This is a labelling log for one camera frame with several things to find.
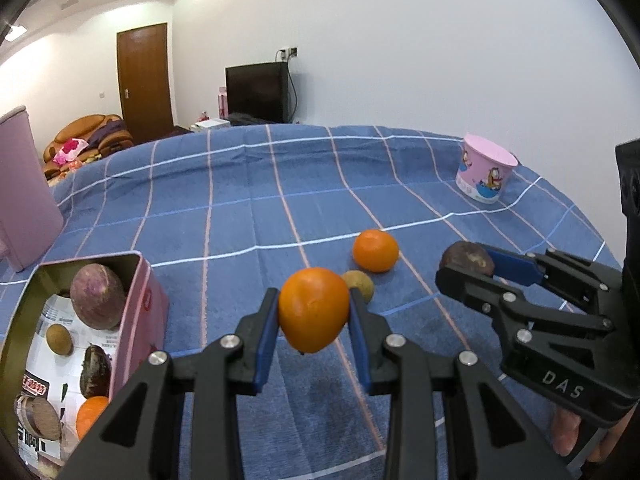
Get large orange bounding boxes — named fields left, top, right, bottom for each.
left=76, top=396, right=108, bottom=440

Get pink floral cushion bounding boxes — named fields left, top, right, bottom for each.
left=53, top=138, right=89, bottom=167

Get black television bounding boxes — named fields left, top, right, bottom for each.
left=226, top=62, right=290, bottom=124

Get wall power socket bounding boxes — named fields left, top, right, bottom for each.
left=276, top=47, right=298, bottom=62

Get pink electric kettle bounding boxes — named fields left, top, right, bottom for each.
left=0, top=105, right=64, bottom=272

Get purple sweet potato slice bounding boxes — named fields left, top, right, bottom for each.
left=16, top=394, right=62, bottom=441

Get small orange mandarin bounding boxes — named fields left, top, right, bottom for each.
left=352, top=230, right=399, bottom=273

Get white tv stand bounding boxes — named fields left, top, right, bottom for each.
left=191, top=118, right=231, bottom=131

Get brown wooden door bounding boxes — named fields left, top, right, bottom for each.
left=116, top=23, right=174, bottom=144

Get brown leather armchair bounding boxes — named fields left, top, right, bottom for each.
left=43, top=114, right=134, bottom=181

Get pink metal tin box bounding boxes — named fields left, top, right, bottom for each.
left=1, top=252, right=169, bottom=479

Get printed paper leaflet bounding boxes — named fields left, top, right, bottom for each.
left=17, top=295, right=119, bottom=467

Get dark dried fruit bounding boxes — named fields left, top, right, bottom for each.
left=439, top=240, right=495, bottom=278

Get yellow-green longan fruit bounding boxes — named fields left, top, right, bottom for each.
left=46, top=324, right=74, bottom=356

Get pink cartoon mug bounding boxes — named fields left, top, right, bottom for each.
left=456, top=133, right=518, bottom=204

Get dark wrinkled passion fruit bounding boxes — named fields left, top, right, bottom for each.
left=79, top=344, right=111, bottom=399

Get purple passion fruit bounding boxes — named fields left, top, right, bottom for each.
left=70, top=263, right=126, bottom=330

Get right hand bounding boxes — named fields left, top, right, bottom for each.
left=551, top=406, right=634, bottom=463

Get blue checked tablecloth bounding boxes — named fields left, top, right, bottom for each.
left=0, top=123, right=622, bottom=480

